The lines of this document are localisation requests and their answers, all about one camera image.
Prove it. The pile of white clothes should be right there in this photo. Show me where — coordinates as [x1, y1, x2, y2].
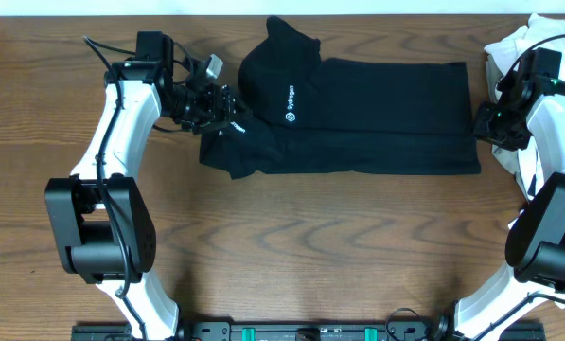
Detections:
[473, 37, 565, 294]

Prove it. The black t-shirt with logo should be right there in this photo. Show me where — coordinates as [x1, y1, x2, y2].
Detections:
[199, 16, 481, 179]

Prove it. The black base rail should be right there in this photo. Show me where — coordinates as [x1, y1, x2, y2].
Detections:
[70, 320, 547, 341]

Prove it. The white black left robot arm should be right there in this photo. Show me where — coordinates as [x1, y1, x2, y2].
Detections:
[44, 55, 243, 340]

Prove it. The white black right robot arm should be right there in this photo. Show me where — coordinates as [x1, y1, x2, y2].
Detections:
[445, 77, 565, 340]

